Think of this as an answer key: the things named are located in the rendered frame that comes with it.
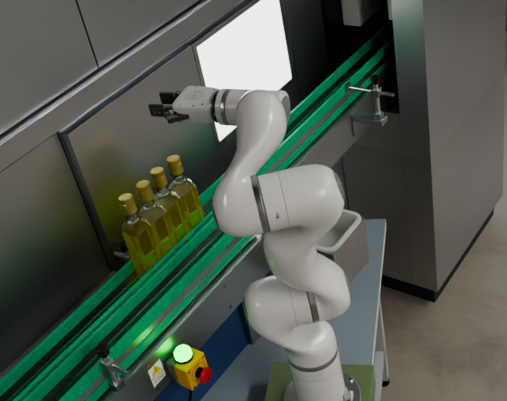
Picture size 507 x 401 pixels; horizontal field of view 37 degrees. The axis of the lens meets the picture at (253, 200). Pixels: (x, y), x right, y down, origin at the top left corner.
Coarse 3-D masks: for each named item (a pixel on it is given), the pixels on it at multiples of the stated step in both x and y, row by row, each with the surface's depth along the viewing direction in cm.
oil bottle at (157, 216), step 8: (144, 208) 189; (152, 208) 189; (160, 208) 190; (144, 216) 189; (152, 216) 188; (160, 216) 190; (168, 216) 192; (152, 224) 189; (160, 224) 190; (168, 224) 193; (160, 232) 191; (168, 232) 194; (160, 240) 192; (168, 240) 194; (160, 248) 193; (168, 248) 195
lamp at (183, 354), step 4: (176, 348) 183; (180, 348) 182; (184, 348) 182; (188, 348) 182; (176, 352) 182; (180, 352) 181; (184, 352) 181; (188, 352) 182; (192, 352) 183; (176, 356) 182; (180, 356) 181; (184, 356) 181; (188, 356) 182; (192, 356) 183; (176, 360) 183; (180, 360) 182; (184, 360) 182; (188, 360) 182
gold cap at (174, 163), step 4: (172, 156) 193; (176, 156) 193; (168, 160) 192; (172, 160) 192; (176, 160) 192; (180, 160) 193; (168, 164) 193; (172, 164) 192; (176, 164) 192; (180, 164) 193; (172, 168) 193; (176, 168) 193; (180, 168) 193; (172, 172) 193; (176, 172) 193; (180, 172) 194; (176, 176) 194
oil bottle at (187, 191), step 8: (176, 184) 196; (184, 184) 196; (192, 184) 197; (176, 192) 196; (184, 192) 195; (192, 192) 198; (184, 200) 196; (192, 200) 198; (184, 208) 198; (192, 208) 199; (200, 208) 202; (192, 216) 200; (200, 216) 203; (192, 224) 201
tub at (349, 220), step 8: (344, 216) 216; (352, 216) 214; (360, 216) 212; (336, 224) 220; (344, 224) 218; (352, 224) 210; (328, 232) 220; (336, 232) 219; (344, 232) 219; (320, 240) 218; (328, 240) 217; (336, 240) 217; (344, 240) 206; (320, 248) 204; (328, 248) 204; (336, 248) 204
